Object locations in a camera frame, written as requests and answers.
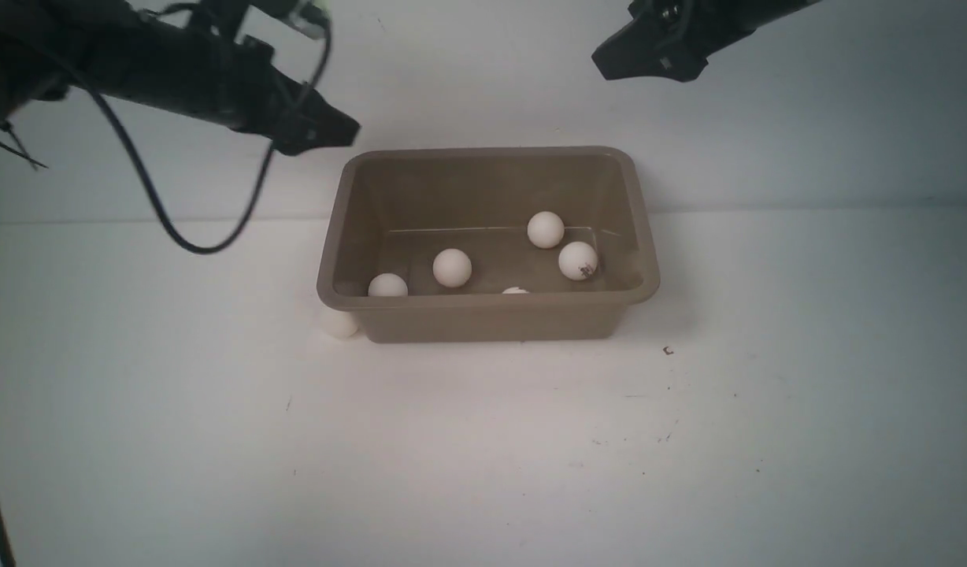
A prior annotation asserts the white ball beside bin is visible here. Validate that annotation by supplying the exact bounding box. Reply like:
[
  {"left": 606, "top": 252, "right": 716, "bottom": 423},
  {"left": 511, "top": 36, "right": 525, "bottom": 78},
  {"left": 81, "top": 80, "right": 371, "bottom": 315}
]
[{"left": 318, "top": 306, "right": 361, "bottom": 340}]

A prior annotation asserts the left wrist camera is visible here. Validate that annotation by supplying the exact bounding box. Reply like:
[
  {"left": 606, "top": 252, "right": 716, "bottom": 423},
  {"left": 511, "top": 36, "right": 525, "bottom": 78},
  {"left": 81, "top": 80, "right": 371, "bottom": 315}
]
[{"left": 202, "top": 0, "right": 332, "bottom": 42}]

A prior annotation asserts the tan plastic bin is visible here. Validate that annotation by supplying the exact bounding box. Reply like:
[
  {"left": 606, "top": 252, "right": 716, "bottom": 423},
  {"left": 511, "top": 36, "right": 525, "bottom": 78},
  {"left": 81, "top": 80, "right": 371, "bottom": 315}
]
[{"left": 317, "top": 146, "right": 661, "bottom": 343}]

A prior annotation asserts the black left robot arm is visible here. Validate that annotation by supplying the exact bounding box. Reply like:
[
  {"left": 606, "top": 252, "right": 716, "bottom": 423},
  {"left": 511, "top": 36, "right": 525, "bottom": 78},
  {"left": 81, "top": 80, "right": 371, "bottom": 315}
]
[{"left": 0, "top": 1, "right": 360, "bottom": 157}]

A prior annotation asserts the white ball with logo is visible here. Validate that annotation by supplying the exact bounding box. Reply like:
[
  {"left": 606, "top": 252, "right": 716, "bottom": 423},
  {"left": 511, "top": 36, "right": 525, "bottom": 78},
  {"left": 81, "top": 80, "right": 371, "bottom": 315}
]
[{"left": 367, "top": 272, "right": 409, "bottom": 297}]

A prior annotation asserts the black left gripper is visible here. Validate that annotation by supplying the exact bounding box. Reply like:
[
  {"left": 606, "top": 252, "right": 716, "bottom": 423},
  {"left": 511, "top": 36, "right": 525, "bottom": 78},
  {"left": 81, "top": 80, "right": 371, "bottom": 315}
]
[{"left": 188, "top": 32, "right": 361, "bottom": 157}]

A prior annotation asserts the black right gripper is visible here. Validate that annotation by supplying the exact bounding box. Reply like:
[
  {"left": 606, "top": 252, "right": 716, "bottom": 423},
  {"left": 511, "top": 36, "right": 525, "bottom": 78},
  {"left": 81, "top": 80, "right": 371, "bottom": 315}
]
[{"left": 591, "top": 1, "right": 817, "bottom": 83}]

